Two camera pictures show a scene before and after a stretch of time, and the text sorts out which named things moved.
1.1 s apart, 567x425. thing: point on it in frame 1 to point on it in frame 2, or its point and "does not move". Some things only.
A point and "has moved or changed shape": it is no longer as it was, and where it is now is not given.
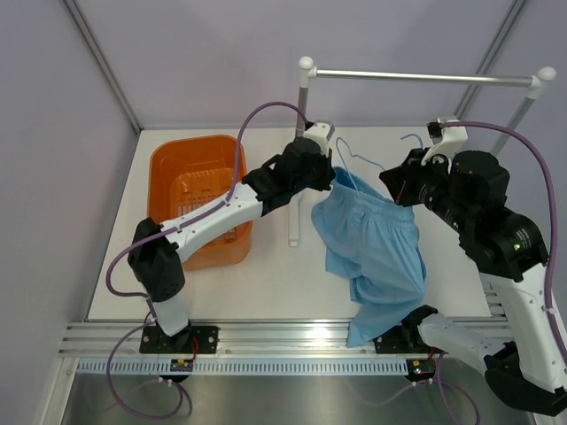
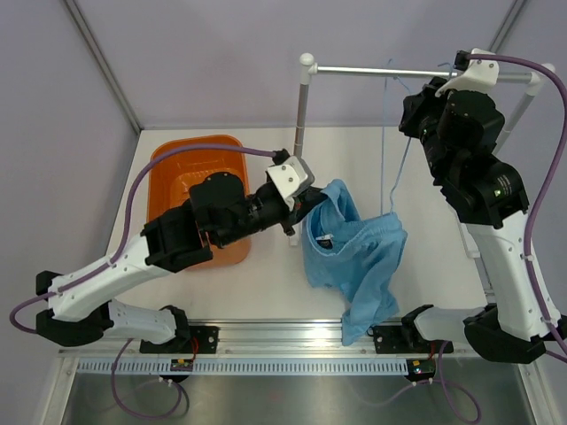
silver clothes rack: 306,70 does not move
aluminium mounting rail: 238,340 does not move
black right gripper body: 429,185 to 423,119
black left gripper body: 318,176 to 263,214
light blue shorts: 376,245 has moved or changed shape
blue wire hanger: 355,155 to 387,74
